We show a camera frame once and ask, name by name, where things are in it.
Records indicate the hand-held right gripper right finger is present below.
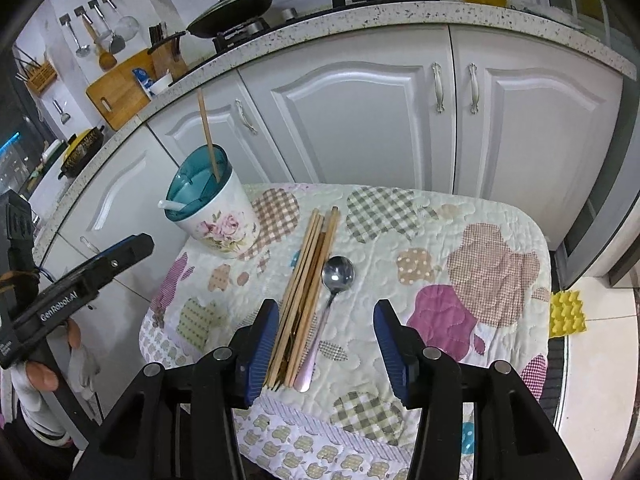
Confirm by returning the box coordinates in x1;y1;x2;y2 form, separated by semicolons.
374;299;583;480

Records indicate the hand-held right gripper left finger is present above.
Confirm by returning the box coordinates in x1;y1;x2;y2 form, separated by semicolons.
70;299;281;480

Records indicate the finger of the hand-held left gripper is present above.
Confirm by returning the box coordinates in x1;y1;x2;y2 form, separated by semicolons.
62;232;155;291

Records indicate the bunch of wooden chopsticks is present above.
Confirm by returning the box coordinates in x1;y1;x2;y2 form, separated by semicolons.
264;206;341;392

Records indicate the metal spoon pink handle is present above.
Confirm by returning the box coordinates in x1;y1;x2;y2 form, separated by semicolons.
292;256;356;393

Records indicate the teal chopstick holder cup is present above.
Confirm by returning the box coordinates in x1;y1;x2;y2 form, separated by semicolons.
164;144;261;261

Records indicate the long wooden chopstick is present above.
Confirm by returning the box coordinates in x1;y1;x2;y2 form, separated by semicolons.
197;89;222;183

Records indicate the person's left hand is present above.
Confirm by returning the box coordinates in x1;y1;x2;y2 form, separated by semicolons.
11;317;103;438

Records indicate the white cabinet door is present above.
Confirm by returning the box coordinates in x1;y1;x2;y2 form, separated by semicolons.
146;72;268;188
448;24;626;251
237;25;457;187
52;122;183;411

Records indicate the yellow and black casserole pot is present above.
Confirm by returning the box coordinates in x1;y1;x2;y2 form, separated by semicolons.
59;126;106;178

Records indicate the quilted patchwork table cloth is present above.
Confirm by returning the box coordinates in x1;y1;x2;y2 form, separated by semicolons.
139;182;553;480

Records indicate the wooden cutting board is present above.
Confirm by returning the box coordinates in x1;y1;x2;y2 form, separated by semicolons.
85;47;173;132

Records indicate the blue and white carton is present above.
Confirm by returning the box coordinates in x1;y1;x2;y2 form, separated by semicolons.
132;67;156;101

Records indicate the yellow egg tray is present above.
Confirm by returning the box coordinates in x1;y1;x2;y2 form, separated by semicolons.
549;290;590;339

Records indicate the wooden knife block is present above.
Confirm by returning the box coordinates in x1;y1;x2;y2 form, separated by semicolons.
149;22;188;81

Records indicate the metal ladle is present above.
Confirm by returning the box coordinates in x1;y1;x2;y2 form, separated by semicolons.
60;15;91;57

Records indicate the grey spatula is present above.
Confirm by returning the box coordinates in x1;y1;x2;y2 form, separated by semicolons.
89;1;126;55

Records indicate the black wok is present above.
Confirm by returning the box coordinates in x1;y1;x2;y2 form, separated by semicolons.
186;0;275;40

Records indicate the glass wok lid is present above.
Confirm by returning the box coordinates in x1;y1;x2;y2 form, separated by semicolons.
214;0;275;17

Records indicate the speckled stone countertop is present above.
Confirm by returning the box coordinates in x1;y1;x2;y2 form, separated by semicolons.
27;0;626;271

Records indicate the metal cabinet handle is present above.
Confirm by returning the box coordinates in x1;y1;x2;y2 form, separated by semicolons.
235;99;258;135
432;62;446;113
467;62;480;115

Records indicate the wooden wall chopstick holder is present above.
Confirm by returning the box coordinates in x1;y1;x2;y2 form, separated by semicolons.
15;45;58;95

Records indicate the round wire skimmer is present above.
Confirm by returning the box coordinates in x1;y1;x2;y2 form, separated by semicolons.
102;0;141;41

